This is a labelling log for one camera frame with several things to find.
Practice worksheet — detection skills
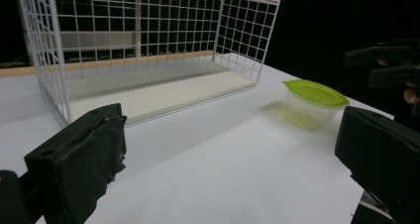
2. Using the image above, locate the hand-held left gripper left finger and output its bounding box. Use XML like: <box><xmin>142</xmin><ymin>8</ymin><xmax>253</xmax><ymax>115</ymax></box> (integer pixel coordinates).
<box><xmin>24</xmin><ymin>102</ymin><xmax>129</xmax><ymax>224</ymax></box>

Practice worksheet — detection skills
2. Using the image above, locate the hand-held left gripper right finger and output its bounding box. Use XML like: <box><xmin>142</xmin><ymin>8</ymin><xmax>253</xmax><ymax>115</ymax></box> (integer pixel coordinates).
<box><xmin>334</xmin><ymin>105</ymin><xmax>420</xmax><ymax>224</ymax></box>

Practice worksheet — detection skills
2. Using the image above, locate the clear container with green lid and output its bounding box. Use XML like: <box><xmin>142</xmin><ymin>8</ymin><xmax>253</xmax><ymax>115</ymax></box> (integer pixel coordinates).
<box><xmin>282</xmin><ymin>78</ymin><xmax>351</xmax><ymax>133</ymax></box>

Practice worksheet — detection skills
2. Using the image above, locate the white wire shelf rack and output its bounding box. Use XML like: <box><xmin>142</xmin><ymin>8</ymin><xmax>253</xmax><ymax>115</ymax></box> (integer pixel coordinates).
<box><xmin>14</xmin><ymin>0</ymin><xmax>285</xmax><ymax>128</ymax></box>

